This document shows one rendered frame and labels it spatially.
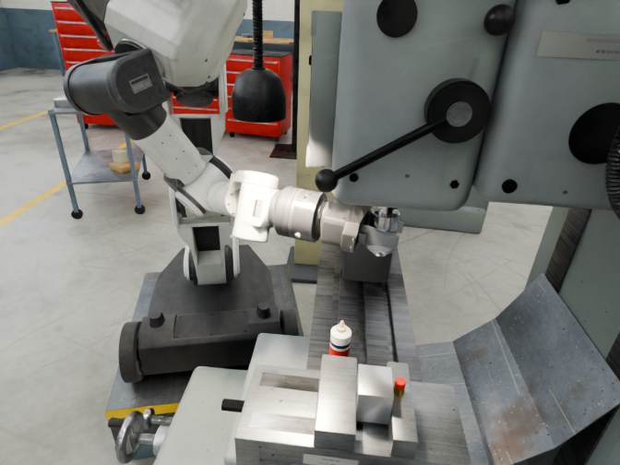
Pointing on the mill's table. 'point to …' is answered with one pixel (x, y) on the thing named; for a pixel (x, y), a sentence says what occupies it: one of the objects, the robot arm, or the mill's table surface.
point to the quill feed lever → (442, 95)
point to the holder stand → (365, 266)
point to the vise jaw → (336, 404)
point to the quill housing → (409, 98)
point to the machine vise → (297, 447)
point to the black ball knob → (499, 19)
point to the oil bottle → (339, 340)
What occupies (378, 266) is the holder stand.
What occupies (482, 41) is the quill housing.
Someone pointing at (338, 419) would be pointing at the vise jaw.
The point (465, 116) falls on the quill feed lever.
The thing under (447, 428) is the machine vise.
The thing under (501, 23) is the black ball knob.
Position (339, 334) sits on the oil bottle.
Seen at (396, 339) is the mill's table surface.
